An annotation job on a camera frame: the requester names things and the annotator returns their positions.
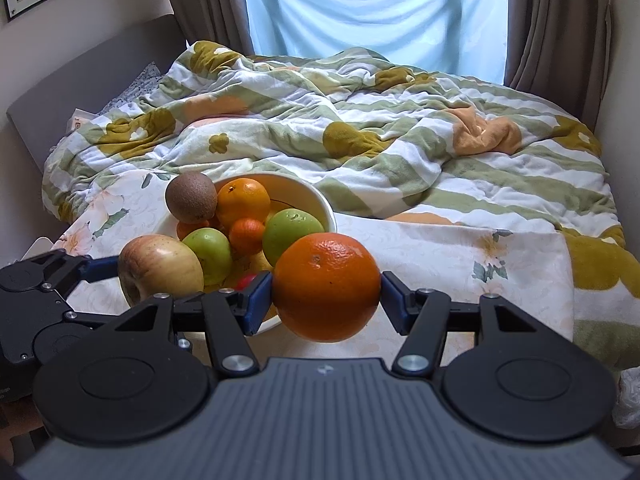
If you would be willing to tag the small white box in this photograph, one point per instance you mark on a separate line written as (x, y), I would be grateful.
(82, 120)

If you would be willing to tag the light blue sheer curtain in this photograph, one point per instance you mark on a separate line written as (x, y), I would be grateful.
(375, 10)

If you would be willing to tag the white plastic bag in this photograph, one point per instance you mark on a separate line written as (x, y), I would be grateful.
(629, 400)

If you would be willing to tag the cream ceramic bowl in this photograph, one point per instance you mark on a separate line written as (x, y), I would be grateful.
(320, 205)

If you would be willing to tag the cream floral bed sheet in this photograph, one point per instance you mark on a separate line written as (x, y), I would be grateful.
(475, 285)

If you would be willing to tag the grey headboard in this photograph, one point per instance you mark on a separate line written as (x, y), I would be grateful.
(75, 75)

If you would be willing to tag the yellow apple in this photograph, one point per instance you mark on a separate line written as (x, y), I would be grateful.
(160, 270)

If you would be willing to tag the red tomato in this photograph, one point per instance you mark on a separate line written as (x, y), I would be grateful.
(245, 281)

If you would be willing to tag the green apple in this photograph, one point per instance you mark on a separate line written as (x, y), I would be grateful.
(292, 235)
(210, 252)

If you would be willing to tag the brown kiwi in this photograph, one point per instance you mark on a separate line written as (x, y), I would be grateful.
(191, 197)

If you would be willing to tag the large orange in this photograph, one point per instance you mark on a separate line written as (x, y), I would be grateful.
(325, 287)

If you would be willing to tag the green striped floral blanket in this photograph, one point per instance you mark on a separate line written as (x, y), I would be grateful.
(375, 135)

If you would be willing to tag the small tangerine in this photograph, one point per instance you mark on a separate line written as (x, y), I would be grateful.
(246, 235)
(190, 228)

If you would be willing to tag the brown curtain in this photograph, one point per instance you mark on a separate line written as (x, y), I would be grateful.
(555, 35)
(210, 0)

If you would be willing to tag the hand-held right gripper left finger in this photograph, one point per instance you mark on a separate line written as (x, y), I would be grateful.
(257, 300)

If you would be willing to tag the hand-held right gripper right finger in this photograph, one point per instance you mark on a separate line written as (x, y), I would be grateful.
(392, 300)

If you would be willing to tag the grey patterned pillow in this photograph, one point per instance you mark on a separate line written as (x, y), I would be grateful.
(135, 87)

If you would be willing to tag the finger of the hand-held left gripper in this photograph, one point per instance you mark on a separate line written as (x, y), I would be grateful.
(90, 320)
(100, 268)

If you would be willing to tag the medium orange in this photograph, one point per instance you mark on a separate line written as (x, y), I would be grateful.
(243, 202)

